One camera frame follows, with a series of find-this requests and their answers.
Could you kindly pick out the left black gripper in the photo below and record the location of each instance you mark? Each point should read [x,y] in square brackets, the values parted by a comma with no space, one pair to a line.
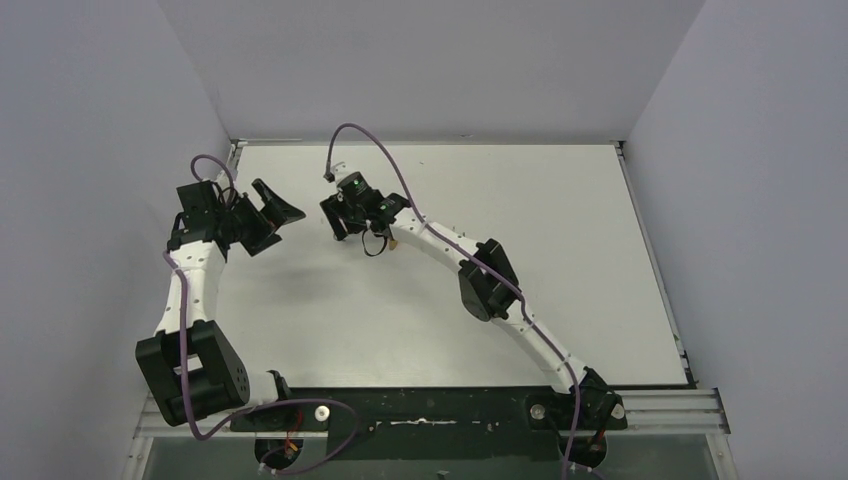
[258,221]

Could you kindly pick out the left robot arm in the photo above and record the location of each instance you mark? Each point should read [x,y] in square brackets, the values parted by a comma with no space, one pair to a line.
[190,367]

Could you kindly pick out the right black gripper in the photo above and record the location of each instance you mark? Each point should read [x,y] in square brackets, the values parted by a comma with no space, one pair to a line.
[336,209]

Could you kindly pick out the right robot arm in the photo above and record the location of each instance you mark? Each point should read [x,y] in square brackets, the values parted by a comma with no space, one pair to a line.
[488,284]

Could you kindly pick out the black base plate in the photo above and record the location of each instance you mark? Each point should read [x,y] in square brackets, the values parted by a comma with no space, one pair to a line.
[471,423]

